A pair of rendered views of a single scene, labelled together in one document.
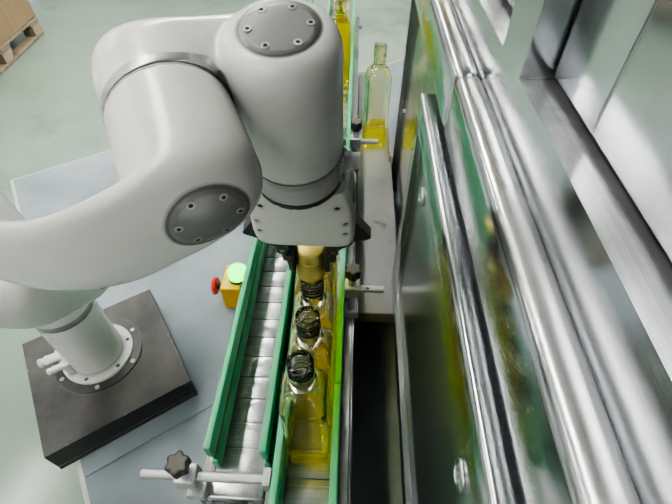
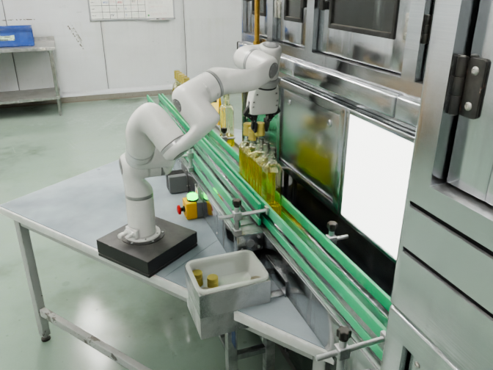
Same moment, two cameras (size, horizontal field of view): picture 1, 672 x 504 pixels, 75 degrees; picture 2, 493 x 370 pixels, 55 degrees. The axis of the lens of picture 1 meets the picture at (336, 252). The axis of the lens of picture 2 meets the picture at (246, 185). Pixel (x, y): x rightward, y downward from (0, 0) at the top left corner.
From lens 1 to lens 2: 1.29 m
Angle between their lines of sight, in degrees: 30
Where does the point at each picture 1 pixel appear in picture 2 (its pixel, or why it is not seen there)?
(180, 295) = not seen: hidden behind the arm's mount
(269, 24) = (268, 44)
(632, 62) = (329, 40)
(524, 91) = (313, 53)
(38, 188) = (22, 205)
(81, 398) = (147, 246)
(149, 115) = (262, 54)
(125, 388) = (166, 239)
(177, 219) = (271, 68)
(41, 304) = not seen: hidden behind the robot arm
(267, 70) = (273, 50)
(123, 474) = (182, 271)
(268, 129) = not seen: hidden behind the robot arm
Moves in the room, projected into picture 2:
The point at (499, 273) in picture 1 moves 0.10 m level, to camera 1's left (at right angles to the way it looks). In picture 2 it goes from (322, 75) to (293, 78)
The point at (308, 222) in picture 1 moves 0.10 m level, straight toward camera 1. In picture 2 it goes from (268, 100) to (285, 106)
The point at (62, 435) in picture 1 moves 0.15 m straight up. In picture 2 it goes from (150, 255) to (146, 215)
